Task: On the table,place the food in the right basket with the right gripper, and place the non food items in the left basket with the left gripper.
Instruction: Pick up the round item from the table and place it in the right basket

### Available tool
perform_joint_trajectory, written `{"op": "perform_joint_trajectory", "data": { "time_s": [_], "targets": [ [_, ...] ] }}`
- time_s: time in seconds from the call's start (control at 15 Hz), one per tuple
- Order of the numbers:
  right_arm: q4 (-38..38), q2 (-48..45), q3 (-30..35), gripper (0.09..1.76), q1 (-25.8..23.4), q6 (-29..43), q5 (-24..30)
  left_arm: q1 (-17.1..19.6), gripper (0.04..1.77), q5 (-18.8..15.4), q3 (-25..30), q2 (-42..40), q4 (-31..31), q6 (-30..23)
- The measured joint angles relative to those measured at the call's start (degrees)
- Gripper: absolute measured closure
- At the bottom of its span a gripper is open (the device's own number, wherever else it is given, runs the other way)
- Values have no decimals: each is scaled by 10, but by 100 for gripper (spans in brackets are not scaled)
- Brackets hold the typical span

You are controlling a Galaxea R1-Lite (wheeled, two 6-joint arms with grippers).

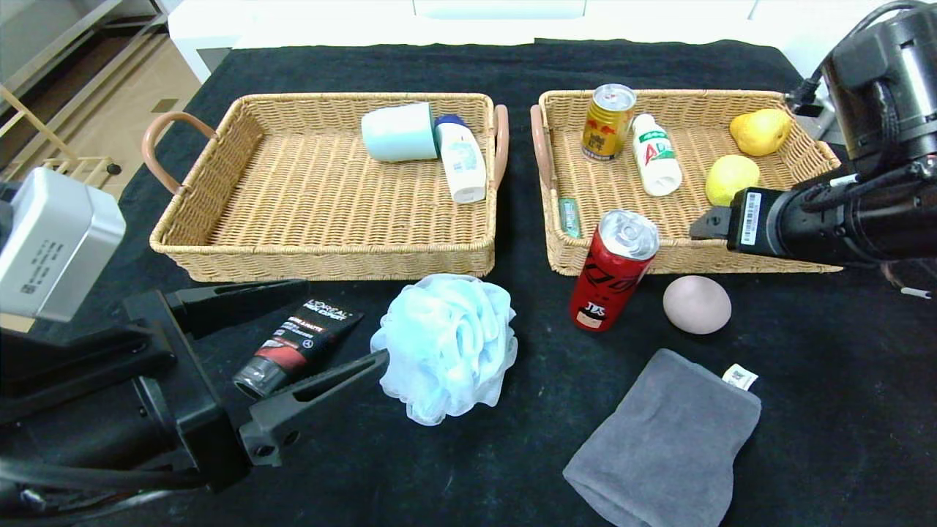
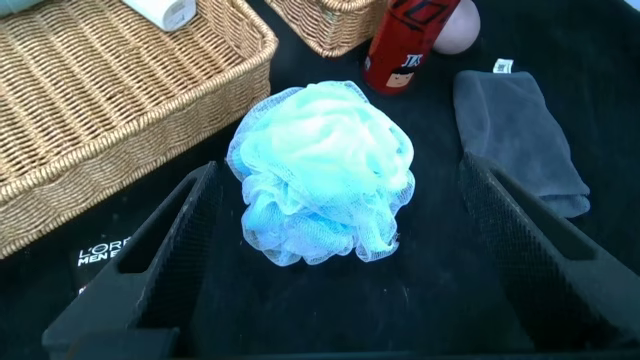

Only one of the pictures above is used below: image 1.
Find white AD milk bottle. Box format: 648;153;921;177
632;113;683;198

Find black table cloth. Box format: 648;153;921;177
0;38;937;527

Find grey shelf unit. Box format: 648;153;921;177
0;0;169;97

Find beige wooden rack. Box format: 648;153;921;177
0;84;124;193

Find blue mesh bath sponge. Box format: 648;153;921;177
370;274;519;427

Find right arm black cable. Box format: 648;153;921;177
786;0;923;115

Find black face wash tube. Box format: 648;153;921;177
233;299;365;400

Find gold energy drink can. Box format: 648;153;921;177
581;83;637;162

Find pale blue cup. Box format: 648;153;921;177
361;102;438;162

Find grey towel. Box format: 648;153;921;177
562;348;763;527

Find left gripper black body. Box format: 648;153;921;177
0;290;253;493

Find pink egg-shaped food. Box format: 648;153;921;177
662;275;733;336

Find woven wicker basket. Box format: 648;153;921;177
141;92;509;283
530;89;843;277

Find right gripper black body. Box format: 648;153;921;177
726;187;851;262

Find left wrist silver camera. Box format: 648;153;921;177
0;167;127;324

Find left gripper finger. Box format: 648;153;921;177
238;348;390;468
164;279;310;338

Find yellow pear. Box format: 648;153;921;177
729;108;792;157

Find white lotion bottle blue cap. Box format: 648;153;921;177
434;114;488;205

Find red cola can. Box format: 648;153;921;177
569;209;660;333

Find yellow lemon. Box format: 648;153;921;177
705;154;762;208

